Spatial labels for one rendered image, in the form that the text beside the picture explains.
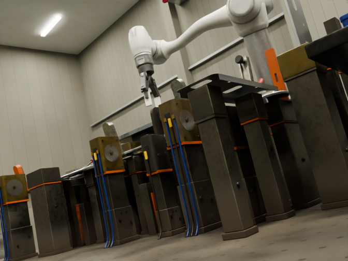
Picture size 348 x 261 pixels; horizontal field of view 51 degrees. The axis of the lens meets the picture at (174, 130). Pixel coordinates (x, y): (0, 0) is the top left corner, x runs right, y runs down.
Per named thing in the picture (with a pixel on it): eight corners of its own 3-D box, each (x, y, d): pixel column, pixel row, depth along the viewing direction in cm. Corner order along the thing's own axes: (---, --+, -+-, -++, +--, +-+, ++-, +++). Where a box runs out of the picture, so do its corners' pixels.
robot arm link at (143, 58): (130, 56, 179) (133, 68, 178) (147, 50, 176) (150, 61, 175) (138, 61, 187) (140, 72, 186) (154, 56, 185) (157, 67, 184)
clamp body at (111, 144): (99, 250, 114) (80, 142, 120) (127, 242, 123) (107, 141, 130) (113, 248, 110) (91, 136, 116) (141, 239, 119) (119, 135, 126)
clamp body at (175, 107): (177, 240, 90) (147, 105, 97) (205, 230, 99) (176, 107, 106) (198, 237, 86) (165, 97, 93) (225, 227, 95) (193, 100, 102)
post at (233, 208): (222, 241, 67) (186, 92, 73) (236, 234, 71) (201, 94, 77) (246, 237, 64) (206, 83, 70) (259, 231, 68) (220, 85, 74)
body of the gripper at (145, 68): (141, 71, 186) (145, 88, 184) (134, 67, 178) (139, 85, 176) (155, 67, 184) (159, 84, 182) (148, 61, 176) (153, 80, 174)
